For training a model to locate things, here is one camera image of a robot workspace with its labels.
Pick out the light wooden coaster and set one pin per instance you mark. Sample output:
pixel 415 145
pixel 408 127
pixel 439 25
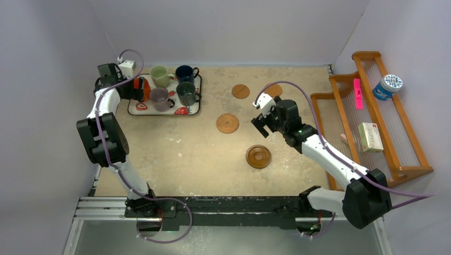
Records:
pixel 240 91
pixel 274 90

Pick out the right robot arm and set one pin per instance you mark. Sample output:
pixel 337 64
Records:
pixel 364 197

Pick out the orange mug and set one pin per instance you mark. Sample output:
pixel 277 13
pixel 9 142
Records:
pixel 137 84

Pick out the pale green mug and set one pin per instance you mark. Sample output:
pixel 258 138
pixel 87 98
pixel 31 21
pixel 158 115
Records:
pixel 160 76

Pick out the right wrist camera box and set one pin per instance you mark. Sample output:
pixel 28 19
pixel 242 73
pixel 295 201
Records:
pixel 265 103

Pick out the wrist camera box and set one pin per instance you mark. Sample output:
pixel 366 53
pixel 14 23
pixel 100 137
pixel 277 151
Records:
pixel 265 103
pixel 127 67

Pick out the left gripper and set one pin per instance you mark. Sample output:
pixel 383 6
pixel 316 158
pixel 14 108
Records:
pixel 136 94

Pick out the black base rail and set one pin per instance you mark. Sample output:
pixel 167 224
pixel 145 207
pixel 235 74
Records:
pixel 284 212

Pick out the dark brown wooden coaster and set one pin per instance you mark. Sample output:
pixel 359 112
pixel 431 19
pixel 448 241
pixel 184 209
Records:
pixel 258 156

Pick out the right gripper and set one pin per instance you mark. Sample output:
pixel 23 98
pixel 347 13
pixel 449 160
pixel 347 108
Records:
pixel 259 125

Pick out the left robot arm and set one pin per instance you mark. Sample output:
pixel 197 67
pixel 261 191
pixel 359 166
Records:
pixel 104 140

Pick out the white card box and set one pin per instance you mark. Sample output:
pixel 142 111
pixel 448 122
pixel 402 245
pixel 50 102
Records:
pixel 370 137

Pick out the blue jar white lid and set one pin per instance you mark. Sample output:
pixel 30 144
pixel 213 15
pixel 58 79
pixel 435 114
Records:
pixel 387 87

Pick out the dark green mug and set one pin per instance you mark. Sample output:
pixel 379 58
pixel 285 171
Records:
pixel 187 94

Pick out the wooden tiered rack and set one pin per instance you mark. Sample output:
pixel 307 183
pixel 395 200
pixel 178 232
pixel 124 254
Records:
pixel 402 158

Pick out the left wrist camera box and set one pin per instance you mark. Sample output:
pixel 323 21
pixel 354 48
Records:
pixel 127 67

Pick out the small pink eraser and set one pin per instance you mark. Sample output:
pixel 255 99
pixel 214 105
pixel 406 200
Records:
pixel 344 138

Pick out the pink marker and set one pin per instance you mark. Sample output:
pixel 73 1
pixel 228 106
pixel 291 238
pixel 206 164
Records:
pixel 358 95

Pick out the purple mug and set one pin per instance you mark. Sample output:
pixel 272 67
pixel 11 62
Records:
pixel 161 100

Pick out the navy blue mug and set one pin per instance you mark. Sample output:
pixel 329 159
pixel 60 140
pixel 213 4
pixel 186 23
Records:
pixel 186 73

